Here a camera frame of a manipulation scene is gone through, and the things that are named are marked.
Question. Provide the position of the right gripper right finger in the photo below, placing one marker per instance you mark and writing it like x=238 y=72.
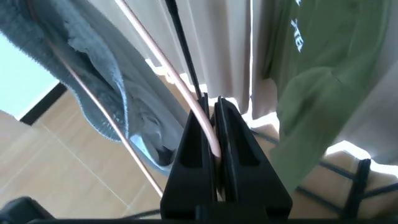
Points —
x=252 y=183

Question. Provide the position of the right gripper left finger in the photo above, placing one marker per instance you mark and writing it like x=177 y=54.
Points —
x=189 y=180

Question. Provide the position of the pink clothes hanger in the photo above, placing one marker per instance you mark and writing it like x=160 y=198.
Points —
x=174 y=74

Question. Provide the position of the green shirt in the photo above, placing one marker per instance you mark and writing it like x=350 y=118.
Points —
x=326 y=77

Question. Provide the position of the pale grey garment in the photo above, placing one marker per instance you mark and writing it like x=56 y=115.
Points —
x=93 y=62

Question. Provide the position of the black clothes rack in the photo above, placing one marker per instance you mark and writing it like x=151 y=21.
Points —
x=183 y=46

